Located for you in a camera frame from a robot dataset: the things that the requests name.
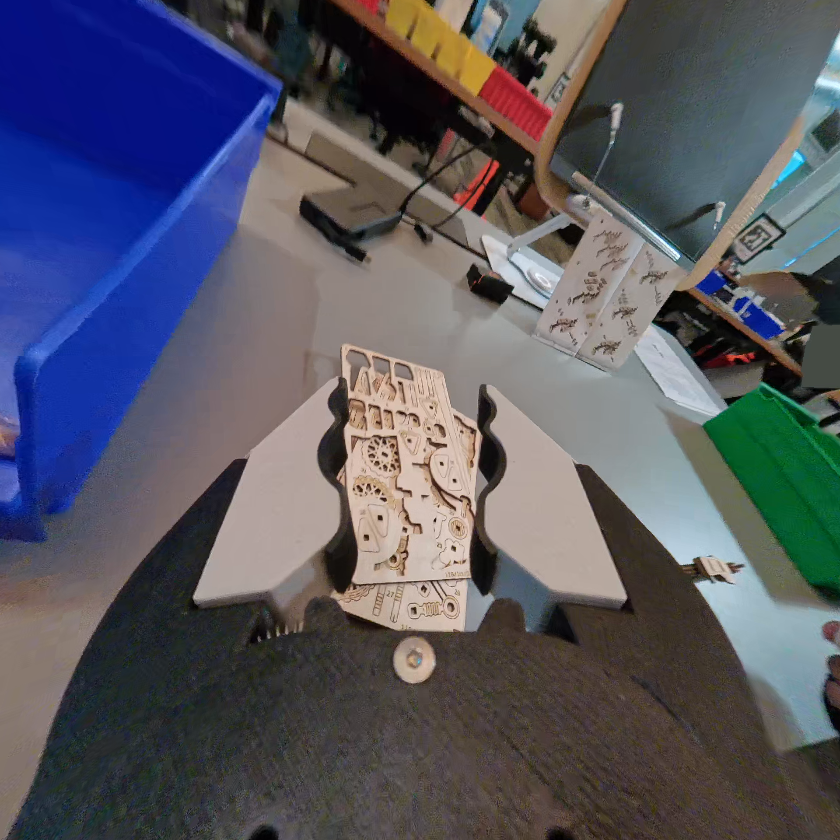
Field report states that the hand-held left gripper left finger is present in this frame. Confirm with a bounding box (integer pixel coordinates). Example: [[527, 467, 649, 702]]
[[192, 376, 360, 616]]

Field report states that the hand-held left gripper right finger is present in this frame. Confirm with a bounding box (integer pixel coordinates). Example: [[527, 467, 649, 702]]
[[471, 384, 629, 613]]

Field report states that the wooden puzzle parts sheet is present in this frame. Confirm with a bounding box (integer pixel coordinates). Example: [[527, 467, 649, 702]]
[[331, 343, 468, 633], [343, 407, 484, 585]]

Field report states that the wooden model figure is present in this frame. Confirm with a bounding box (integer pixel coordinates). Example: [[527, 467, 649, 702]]
[[681, 554, 746, 585]]

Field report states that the grey desk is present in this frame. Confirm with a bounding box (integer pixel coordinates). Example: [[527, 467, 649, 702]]
[[0, 98, 831, 840]]

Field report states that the person's right hand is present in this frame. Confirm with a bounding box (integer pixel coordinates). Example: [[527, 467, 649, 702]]
[[822, 619, 840, 719]]

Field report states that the paper sheet in clear sleeve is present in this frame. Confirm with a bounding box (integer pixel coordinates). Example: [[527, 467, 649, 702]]
[[633, 325, 726, 417]]

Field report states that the green plastic bin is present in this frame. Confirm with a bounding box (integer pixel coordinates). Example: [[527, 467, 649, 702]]
[[702, 382, 840, 595]]

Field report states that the small black box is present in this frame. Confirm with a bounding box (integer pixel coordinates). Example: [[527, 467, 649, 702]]
[[466, 264, 515, 305]]

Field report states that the white monitor stand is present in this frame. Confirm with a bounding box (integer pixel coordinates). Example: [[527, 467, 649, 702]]
[[482, 197, 592, 309]]

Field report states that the blue plastic bin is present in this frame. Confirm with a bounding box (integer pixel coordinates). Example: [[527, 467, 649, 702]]
[[0, 0, 284, 542]]

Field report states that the black framed marker sign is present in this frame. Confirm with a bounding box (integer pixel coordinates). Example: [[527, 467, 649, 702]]
[[730, 213, 786, 265]]

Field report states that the red storage bin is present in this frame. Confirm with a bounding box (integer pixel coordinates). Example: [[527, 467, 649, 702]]
[[479, 66, 553, 142]]

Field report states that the dark panel with wooden rim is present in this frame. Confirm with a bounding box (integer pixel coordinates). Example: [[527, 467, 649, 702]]
[[535, 0, 840, 290]]

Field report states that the grey desk cable hatch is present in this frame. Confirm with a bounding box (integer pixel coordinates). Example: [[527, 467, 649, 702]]
[[305, 131, 470, 249]]

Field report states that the black cable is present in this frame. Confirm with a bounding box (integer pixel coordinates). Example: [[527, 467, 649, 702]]
[[394, 134, 496, 227]]

